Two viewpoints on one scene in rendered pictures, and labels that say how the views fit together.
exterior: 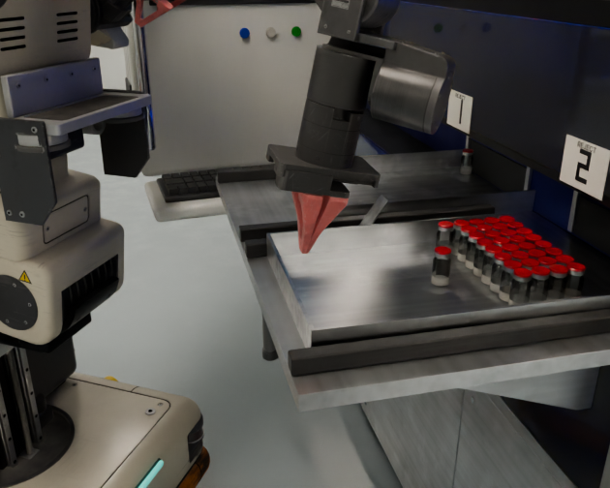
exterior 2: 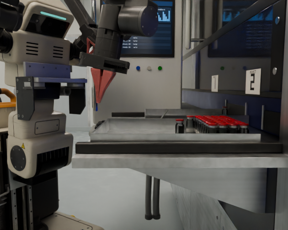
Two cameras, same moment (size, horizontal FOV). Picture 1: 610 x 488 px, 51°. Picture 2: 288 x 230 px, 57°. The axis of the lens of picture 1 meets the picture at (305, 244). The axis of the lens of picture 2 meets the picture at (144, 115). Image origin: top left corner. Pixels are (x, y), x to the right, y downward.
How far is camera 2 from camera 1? 0.33 m
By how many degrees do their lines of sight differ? 21
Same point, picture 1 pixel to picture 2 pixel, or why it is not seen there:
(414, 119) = (134, 26)
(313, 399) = (79, 161)
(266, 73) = (146, 84)
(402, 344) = (133, 143)
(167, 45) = not seen: hidden behind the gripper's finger
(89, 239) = (55, 136)
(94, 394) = (62, 220)
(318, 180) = (97, 61)
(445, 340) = (157, 143)
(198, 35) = not seen: hidden behind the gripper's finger
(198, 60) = (119, 78)
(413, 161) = (200, 112)
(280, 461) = not seen: outside the picture
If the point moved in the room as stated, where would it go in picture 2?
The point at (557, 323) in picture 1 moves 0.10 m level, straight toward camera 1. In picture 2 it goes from (223, 143) to (200, 153)
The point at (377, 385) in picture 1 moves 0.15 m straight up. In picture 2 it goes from (113, 159) to (112, 75)
